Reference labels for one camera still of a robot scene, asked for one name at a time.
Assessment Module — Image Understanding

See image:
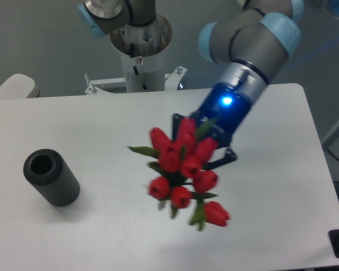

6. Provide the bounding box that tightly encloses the red tulip bouquet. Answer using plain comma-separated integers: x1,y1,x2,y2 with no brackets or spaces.
129,117,231,231

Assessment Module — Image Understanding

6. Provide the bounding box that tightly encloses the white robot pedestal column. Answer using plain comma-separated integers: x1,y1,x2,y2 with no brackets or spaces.
109,14,172,93

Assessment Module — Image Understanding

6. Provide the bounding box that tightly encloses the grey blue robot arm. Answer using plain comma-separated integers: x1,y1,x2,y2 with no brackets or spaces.
77,1,303,169

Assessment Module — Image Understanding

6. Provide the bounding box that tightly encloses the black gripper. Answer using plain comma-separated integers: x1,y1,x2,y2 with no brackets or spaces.
172,82,251,170

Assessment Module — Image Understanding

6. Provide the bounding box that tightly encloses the black cable on pedestal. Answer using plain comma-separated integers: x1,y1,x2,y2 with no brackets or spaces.
132,65,150,93

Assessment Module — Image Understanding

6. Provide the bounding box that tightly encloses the dark grey ribbed vase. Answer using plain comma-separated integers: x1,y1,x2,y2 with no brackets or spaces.
23,149,80,207

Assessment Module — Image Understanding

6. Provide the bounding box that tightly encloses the white chair armrest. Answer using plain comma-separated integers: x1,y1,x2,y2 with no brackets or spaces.
0,73,40,100

